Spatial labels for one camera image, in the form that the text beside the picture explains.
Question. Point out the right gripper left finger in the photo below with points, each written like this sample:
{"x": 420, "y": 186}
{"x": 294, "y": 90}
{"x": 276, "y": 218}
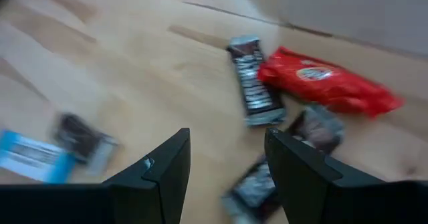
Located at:
{"x": 143, "y": 200}

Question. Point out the brown Hershey's chocolate bar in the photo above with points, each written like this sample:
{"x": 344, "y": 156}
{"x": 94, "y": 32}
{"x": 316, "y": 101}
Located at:
{"x": 255, "y": 187}
{"x": 255, "y": 83}
{"x": 80, "y": 137}
{"x": 317, "y": 127}

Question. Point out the blue white Hershey's bar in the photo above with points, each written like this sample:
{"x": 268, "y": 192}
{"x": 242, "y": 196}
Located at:
{"x": 33, "y": 157}

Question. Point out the red Kit Kat candy bar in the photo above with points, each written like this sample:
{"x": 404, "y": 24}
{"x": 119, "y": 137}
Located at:
{"x": 327, "y": 83}

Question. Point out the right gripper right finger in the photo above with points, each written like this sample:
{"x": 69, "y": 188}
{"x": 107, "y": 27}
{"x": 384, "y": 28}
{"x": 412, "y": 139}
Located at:
{"x": 311, "y": 197}

